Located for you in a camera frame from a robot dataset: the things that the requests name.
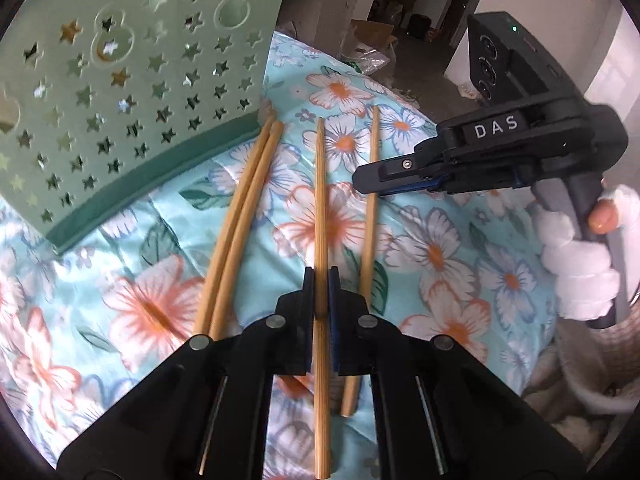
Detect bamboo chopstick six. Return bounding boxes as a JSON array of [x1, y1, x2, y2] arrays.
[[341, 105, 380, 417]]

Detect bamboo chopstick two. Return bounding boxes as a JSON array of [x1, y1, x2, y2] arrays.
[[314, 118, 331, 479]]

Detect bamboo chopstick three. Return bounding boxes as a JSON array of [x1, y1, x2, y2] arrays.
[[208, 120, 283, 340]]

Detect bamboo chopstick one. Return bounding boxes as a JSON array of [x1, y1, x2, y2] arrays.
[[192, 113, 276, 335]]

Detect green utensil holder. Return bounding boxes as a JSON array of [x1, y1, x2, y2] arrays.
[[1, 0, 282, 252]]

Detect right hand white glove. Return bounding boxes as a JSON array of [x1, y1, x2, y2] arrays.
[[534, 184, 639, 322]]

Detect cardboard box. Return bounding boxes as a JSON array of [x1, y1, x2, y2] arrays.
[[350, 20, 396, 50]]

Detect floral quilt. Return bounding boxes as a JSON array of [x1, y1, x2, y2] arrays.
[[1, 34, 555, 463]]

